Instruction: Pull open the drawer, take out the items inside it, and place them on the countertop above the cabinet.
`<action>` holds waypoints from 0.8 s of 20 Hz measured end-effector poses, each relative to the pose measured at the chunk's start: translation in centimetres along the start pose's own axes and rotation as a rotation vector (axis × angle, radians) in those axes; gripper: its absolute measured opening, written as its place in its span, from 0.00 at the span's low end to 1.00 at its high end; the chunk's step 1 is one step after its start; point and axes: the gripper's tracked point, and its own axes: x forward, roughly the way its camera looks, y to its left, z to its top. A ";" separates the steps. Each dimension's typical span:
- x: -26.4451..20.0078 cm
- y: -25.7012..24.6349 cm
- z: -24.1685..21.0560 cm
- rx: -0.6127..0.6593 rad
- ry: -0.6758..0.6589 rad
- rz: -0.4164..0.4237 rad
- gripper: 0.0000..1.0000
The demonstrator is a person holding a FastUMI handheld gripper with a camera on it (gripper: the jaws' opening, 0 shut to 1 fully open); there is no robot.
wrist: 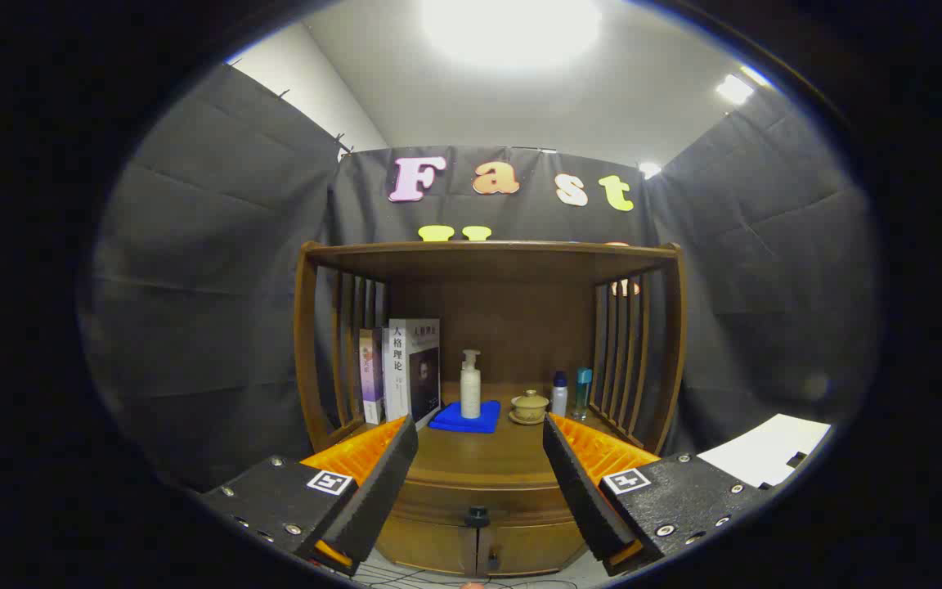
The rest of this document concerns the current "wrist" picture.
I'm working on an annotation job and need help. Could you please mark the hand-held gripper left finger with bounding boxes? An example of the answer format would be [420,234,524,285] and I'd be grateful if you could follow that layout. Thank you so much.
[200,415,420,578]

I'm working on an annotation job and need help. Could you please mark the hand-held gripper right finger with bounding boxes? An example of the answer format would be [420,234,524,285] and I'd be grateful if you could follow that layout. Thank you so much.
[542,413,774,578]

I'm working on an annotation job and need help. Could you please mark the wooden drawer with black knob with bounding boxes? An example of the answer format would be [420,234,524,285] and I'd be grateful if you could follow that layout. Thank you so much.
[393,479,582,528]

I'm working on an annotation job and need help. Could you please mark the wooden countertop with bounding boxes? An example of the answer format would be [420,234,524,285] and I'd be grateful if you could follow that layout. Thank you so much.
[307,381,662,492]

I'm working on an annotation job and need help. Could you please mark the wooden cabinet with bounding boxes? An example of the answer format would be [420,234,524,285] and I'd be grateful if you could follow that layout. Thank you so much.
[294,240,689,578]

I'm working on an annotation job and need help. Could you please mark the yellow lidded teacup with saucer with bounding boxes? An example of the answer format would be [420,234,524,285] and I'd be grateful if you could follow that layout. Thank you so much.
[509,389,550,426]

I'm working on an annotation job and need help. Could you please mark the purple book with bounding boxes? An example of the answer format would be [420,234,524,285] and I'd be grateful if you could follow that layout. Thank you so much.
[359,328,386,425]

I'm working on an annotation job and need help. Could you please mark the white book with portrait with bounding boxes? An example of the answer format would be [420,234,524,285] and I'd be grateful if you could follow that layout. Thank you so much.
[384,318,442,429]

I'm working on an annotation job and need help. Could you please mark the blue folded cloth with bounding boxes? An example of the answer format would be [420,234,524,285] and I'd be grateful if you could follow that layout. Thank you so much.
[428,400,502,434]

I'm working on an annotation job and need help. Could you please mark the white pump bottle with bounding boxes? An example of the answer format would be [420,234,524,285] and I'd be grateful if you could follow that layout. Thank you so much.
[460,349,482,420]

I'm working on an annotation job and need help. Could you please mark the white appliance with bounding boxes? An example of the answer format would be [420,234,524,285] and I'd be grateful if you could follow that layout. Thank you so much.
[696,413,833,490]

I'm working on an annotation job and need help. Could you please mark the black backdrop cloth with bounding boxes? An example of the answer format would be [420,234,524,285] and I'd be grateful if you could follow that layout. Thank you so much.
[78,61,881,492]

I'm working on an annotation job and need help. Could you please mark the large ceiling light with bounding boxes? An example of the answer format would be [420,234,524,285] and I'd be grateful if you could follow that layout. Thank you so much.
[420,0,603,70]

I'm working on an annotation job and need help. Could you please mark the black floor cables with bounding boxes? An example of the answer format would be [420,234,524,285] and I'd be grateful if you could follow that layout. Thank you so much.
[352,560,594,589]

